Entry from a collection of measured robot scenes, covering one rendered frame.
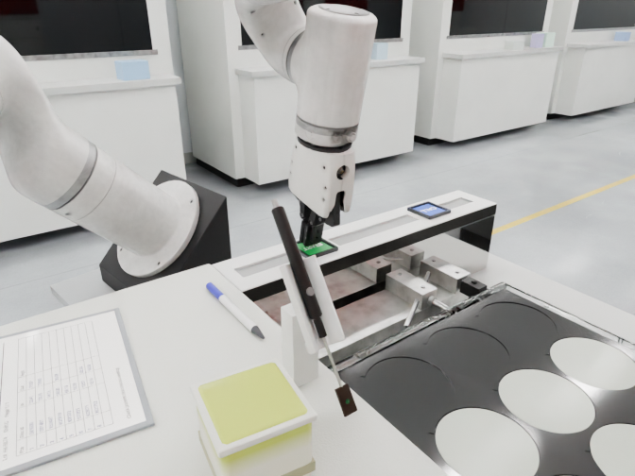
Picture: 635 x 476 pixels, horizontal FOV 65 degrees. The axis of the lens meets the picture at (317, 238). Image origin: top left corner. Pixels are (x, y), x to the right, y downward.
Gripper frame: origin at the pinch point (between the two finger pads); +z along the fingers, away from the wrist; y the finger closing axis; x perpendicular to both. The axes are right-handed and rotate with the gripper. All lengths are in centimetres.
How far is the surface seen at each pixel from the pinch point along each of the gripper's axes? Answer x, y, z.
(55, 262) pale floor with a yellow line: 14, 204, 144
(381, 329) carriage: -2.3, -16.0, 7.7
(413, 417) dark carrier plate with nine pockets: 8.0, -31.3, 2.4
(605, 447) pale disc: -4.7, -45.0, -0.5
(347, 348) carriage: 4.1, -16.2, 8.3
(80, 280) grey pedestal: 28, 34, 24
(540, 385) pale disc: -7.6, -36.3, 1.4
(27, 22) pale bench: -6, 277, 35
